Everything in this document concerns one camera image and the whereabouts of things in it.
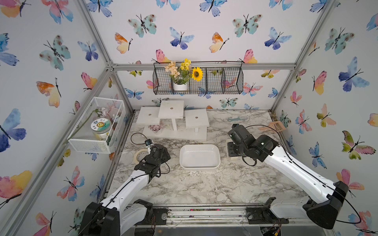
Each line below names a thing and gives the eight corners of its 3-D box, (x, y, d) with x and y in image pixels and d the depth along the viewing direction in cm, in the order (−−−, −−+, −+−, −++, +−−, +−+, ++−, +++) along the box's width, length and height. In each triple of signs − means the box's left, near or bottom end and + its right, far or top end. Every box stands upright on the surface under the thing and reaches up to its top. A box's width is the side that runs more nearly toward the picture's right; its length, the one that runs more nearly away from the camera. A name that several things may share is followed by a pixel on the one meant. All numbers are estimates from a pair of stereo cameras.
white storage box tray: (179, 170, 91) (178, 166, 86) (180, 149, 101) (179, 144, 95) (220, 170, 91) (221, 166, 86) (217, 149, 101) (219, 144, 95)
